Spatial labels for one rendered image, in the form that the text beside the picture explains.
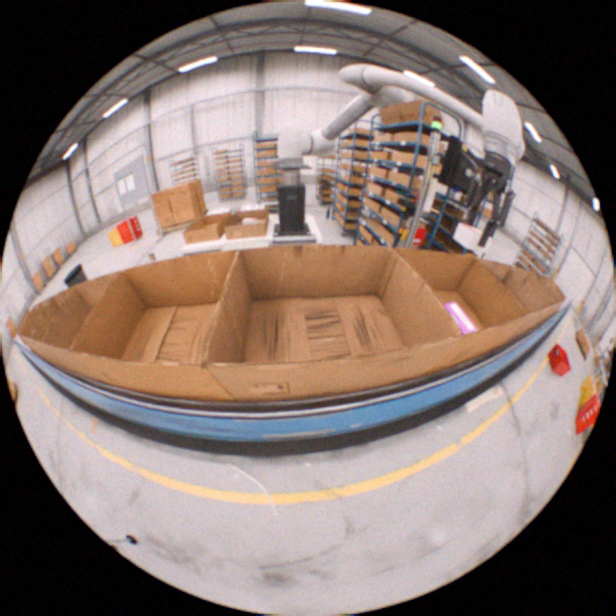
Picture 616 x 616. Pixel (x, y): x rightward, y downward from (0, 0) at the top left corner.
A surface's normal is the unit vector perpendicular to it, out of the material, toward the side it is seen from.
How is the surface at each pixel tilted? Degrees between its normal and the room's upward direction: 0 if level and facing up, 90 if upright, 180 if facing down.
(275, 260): 90
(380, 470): 0
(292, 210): 90
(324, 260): 90
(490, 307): 89
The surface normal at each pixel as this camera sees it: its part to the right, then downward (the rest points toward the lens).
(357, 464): 0.03, -0.69
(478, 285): -0.99, 0.07
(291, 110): 0.11, 0.72
